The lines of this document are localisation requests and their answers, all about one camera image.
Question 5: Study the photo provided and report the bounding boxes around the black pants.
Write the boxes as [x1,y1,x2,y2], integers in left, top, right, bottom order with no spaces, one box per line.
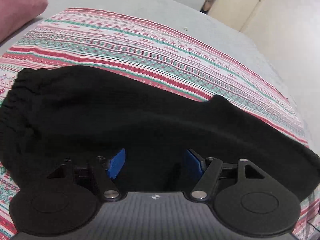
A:
[1,66,319,200]

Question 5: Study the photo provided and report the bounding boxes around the red green patterned blanket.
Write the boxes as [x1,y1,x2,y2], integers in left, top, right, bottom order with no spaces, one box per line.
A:
[0,7,320,240]

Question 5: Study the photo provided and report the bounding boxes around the grey bed sheet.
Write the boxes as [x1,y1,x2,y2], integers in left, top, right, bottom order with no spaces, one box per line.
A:
[1,0,306,133]

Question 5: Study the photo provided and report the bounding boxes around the cream door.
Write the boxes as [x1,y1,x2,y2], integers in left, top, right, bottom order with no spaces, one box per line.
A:
[208,0,260,31]

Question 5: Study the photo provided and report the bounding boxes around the lower pink pillow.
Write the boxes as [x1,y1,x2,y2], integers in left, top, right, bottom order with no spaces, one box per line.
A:
[1,0,48,41]

